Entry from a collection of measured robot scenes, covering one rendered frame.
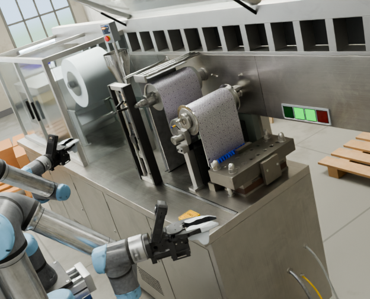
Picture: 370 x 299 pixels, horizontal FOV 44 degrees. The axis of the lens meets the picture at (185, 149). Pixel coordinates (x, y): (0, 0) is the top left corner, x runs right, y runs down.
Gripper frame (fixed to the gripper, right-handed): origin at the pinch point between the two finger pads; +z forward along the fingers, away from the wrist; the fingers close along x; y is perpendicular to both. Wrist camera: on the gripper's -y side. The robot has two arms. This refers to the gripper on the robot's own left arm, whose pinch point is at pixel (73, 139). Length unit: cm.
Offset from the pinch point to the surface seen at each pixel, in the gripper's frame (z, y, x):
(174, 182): 17, 28, 45
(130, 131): 17.7, 1.6, 22.7
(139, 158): 17.4, 17.2, 24.4
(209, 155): 15, 7, 69
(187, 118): 12, -12, 62
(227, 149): 25, 9, 74
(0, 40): 406, 69, -594
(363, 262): 79, 107, 126
